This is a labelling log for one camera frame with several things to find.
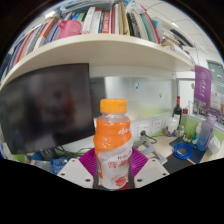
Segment dark wine bottle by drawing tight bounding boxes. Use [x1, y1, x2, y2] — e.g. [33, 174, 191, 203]
[172, 95, 183, 126]

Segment small blue box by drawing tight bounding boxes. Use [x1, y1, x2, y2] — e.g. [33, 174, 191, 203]
[50, 157, 69, 176]

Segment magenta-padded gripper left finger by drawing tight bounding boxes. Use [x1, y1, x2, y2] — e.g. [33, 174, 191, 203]
[57, 147, 100, 190]

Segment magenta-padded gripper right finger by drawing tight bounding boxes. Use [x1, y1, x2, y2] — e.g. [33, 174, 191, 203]
[127, 147, 170, 189]

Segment coiled blue cable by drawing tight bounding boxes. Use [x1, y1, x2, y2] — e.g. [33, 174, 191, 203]
[172, 142, 197, 160]

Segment purple hanging banner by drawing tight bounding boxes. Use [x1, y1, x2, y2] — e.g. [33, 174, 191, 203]
[193, 65, 213, 105]

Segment purple translucent water bottle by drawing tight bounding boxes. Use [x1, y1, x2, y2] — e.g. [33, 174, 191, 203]
[196, 113, 218, 153]

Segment black computer monitor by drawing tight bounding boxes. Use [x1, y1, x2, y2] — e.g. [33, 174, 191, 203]
[0, 63, 97, 161]

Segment grey metal laptop stand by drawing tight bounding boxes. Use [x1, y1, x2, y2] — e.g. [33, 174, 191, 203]
[133, 138, 168, 166]

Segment orange-capped drink bottle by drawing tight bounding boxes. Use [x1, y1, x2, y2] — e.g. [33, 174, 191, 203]
[93, 98, 134, 191]

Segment cream shelf with books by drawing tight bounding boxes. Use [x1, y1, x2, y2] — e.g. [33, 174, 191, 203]
[0, 0, 204, 91]

